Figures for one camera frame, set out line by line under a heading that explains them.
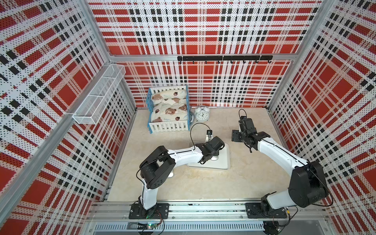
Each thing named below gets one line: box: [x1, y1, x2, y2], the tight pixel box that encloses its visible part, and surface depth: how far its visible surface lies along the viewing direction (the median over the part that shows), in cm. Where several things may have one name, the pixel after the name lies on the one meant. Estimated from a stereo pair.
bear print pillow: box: [151, 89, 187, 104], surface depth 110 cm
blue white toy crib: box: [145, 84, 190, 134], surface depth 107 cm
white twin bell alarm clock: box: [194, 105, 211, 122], surface depth 110 cm
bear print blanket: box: [151, 100, 189, 123], surface depth 109 cm
